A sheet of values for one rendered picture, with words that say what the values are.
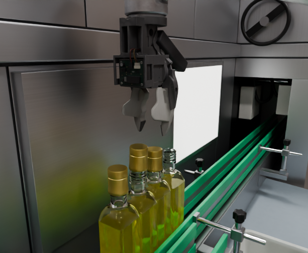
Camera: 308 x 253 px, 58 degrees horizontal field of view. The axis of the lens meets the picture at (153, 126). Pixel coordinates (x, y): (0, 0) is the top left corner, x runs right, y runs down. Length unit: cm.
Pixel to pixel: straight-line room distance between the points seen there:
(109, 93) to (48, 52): 16
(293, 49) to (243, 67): 23
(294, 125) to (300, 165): 20
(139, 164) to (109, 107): 17
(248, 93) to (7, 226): 131
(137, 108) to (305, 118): 101
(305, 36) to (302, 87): 22
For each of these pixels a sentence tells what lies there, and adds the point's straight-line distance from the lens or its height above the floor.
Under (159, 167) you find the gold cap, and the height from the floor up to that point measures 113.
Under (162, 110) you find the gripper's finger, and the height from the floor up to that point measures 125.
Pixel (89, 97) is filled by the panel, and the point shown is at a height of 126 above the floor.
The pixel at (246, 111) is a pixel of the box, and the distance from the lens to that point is 160.
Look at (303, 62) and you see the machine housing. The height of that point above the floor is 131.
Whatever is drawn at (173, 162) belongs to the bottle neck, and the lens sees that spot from 61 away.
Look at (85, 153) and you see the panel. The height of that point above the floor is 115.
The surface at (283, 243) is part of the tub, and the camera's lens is 91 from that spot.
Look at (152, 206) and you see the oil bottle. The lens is 55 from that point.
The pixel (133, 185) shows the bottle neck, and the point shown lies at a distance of 53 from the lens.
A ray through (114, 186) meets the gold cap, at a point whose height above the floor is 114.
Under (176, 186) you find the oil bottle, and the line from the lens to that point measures 62.
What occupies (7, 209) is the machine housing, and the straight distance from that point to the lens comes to 55.
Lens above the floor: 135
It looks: 15 degrees down
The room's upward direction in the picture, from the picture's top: straight up
